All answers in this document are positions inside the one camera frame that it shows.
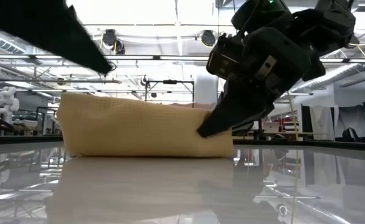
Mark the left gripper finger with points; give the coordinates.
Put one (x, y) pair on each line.
(45, 28)

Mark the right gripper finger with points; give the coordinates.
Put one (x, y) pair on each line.
(243, 127)
(235, 109)

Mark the orange waffle-weave towel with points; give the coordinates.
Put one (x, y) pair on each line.
(123, 130)

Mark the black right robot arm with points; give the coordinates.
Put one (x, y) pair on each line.
(325, 25)

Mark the white hanging cloth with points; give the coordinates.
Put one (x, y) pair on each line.
(321, 121)

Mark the white robot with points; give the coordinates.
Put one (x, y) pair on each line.
(6, 102)

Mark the long ceiling light bar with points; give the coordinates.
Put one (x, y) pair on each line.
(139, 57)

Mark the black bag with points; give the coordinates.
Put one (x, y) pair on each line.
(350, 135)

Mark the white curtain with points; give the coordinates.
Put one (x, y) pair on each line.
(360, 118)

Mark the striped ceiling ventilation duct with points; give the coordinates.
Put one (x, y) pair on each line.
(2, 42)

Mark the black metal gantry frame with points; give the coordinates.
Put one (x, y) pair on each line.
(170, 81)

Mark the silver ventilation duct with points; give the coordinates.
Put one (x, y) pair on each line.
(341, 73)

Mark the black aluminium table frame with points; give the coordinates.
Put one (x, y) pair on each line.
(20, 140)

